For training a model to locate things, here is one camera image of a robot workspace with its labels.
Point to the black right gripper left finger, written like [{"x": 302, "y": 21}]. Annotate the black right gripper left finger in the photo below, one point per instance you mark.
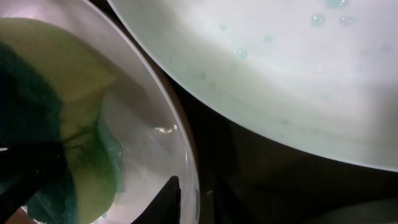
[{"x": 165, "y": 208}]

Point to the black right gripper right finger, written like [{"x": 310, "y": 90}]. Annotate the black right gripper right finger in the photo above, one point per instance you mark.
[{"x": 228, "y": 208}]

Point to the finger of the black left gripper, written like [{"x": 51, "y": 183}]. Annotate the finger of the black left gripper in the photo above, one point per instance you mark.
[{"x": 25, "y": 169}]

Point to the green yellow scrub sponge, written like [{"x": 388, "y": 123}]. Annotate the green yellow scrub sponge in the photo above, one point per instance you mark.
[{"x": 52, "y": 90}]

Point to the white plate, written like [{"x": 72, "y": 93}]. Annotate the white plate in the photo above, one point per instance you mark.
[
  {"x": 140, "y": 127},
  {"x": 316, "y": 75}
]

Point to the dark brown serving tray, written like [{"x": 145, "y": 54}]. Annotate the dark brown serving tray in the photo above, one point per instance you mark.
[{"x": 277, "y": 183}]

